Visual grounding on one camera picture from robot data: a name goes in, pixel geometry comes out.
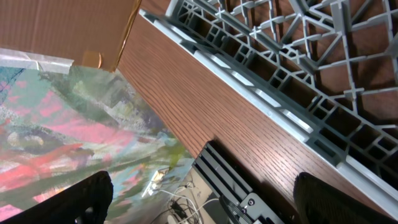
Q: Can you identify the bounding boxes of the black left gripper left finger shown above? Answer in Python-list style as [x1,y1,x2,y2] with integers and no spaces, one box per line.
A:
[1,170,113,224]

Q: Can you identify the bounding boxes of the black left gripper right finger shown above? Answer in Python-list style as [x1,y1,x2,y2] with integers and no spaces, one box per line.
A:
[293,172,397,224]

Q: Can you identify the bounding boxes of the colourful painted floor mat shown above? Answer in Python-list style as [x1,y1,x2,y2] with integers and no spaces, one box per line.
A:
[1,49,193,223]

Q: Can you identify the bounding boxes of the grey plastic dish rack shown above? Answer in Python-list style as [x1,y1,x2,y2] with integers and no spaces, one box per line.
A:
[139,0,397,217]

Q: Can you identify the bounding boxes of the brown cardboard box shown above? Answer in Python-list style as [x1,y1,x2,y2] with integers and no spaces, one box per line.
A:
[1,0,141,73]

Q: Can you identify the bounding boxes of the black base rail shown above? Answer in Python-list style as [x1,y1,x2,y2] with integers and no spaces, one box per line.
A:
[192,140,285,224]

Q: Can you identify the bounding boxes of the white cables on floor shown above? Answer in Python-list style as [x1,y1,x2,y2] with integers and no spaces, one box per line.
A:
[141,167,218,224]

